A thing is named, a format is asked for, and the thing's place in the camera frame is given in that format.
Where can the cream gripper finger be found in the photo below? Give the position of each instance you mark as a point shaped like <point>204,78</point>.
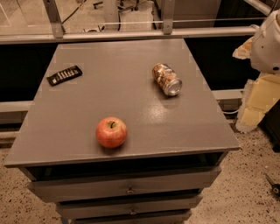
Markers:
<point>258,98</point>
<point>243,52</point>

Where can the orange soda can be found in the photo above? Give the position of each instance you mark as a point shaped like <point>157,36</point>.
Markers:
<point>167,79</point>

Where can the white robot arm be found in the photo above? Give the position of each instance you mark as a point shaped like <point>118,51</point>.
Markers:
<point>265,48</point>

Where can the black caster wheel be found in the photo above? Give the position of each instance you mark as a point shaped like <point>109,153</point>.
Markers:
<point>275,188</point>

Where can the grey drawer cabinet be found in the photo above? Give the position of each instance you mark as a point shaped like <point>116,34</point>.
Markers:
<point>57,138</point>

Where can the top grey drawer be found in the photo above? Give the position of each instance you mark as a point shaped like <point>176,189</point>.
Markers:
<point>122,185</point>

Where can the grey drawer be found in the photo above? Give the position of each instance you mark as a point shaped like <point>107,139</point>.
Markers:
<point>167,217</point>
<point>129,206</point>
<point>122,185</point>

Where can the bottom grey drawer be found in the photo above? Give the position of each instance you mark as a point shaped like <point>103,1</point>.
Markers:
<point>167,217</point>

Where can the red apple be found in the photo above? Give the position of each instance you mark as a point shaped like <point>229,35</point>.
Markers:
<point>111,132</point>

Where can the black remote control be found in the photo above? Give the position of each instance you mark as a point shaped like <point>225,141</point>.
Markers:
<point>64,75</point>

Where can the middle grey drawer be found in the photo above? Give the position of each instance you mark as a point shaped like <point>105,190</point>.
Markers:
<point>129,206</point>

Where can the metal railing frame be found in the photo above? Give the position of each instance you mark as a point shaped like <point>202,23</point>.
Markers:
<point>63,21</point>

